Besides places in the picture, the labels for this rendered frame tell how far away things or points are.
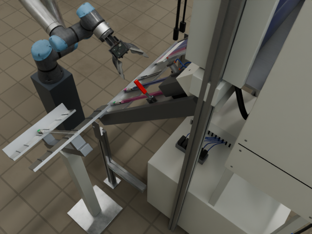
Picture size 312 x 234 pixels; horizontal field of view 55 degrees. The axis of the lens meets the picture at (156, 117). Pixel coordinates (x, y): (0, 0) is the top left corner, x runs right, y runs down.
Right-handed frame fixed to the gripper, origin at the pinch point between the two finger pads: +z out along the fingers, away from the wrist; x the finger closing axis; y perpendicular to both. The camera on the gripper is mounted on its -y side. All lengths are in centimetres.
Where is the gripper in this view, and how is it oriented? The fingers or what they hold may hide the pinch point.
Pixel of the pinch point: (136, 68)
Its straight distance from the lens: 138.5
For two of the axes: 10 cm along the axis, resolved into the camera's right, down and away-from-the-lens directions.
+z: 6.6, 7.4, 1.4
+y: 0.1, 1.9, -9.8
